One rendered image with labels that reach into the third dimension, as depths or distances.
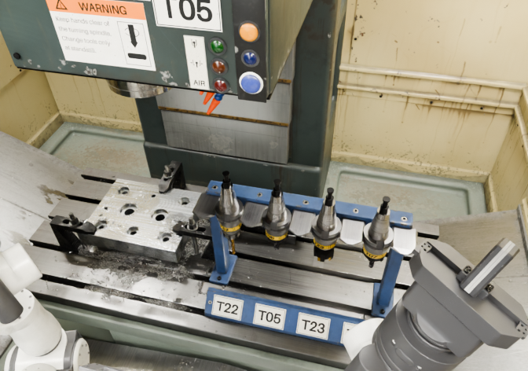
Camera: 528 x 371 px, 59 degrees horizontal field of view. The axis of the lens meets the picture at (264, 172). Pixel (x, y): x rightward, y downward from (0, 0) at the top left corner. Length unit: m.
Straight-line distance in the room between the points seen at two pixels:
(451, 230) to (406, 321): 1.17
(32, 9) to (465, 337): 0.72
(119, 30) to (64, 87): 1.69
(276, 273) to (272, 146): 0.48
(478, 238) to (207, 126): 0.97
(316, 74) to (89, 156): 1.27
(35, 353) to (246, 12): 0.69
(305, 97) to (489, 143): 0.85
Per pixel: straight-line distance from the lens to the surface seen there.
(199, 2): 0.67
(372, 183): 2.08
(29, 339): 0.93
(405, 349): 0.55
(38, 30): 0.83
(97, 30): 0.76
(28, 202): 1.98
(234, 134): 1.62
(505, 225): 1.70
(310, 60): 1.44
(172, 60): 0.73
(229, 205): 1.02
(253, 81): 0.69
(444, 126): 1.98
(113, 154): 2.31
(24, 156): 2.12
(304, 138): 1.60
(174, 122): 1.68
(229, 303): 1.23
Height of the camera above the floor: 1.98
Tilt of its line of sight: 42 degrees down
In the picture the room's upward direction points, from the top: 1 degrees counter-clockwise
